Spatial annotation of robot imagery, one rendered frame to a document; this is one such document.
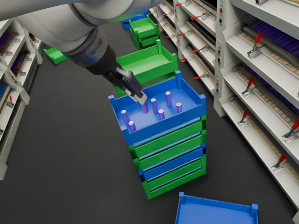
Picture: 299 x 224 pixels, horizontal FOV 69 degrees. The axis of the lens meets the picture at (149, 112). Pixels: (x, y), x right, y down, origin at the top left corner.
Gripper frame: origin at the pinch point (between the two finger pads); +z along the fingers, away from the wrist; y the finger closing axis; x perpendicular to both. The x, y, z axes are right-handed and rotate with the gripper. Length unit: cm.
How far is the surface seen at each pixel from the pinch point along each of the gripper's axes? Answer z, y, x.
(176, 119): 16.1, 7.7, 1.1
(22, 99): 45, -134, -25
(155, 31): 81, -84, 81
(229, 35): 30, 4, 48
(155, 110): 17.1, -2.3, 1.5
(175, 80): 22.6, -4.7, 17.5
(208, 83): 72, -13, 43
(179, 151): 31.5, 7.3, -6.9
